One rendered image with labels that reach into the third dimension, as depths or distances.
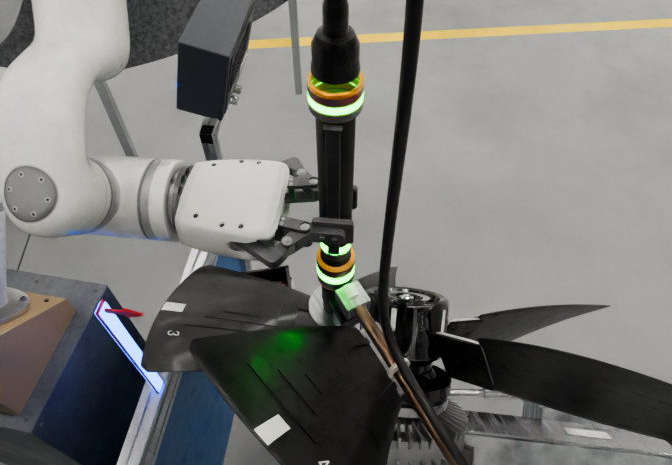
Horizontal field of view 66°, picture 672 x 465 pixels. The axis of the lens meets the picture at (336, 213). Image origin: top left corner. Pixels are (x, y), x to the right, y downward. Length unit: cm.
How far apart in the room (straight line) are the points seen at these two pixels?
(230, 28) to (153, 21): 113
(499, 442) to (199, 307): 46
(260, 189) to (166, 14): 186
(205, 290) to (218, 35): 59
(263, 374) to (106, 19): 37
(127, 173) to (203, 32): 70
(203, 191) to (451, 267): 182
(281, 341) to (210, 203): 16
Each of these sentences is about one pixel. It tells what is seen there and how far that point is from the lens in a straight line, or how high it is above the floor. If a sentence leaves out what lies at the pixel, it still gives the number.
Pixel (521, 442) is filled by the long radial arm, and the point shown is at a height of 114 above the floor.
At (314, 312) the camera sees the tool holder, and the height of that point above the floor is 127.
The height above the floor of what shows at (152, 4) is 79.
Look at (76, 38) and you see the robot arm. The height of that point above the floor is 159.
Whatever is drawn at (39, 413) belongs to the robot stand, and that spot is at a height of 93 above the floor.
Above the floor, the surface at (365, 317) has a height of 136.
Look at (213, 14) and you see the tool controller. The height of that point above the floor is 125.
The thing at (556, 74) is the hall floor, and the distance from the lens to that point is 339.
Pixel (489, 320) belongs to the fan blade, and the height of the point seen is 115.
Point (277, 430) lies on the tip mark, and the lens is 47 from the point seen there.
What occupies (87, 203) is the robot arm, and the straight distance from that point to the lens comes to 50.
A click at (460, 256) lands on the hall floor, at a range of 231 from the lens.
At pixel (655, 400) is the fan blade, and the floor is 135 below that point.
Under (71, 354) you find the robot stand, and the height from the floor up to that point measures 93.
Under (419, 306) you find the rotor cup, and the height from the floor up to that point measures 127.
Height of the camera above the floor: 187
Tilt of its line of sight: 52 degrees down
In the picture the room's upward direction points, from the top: straight up
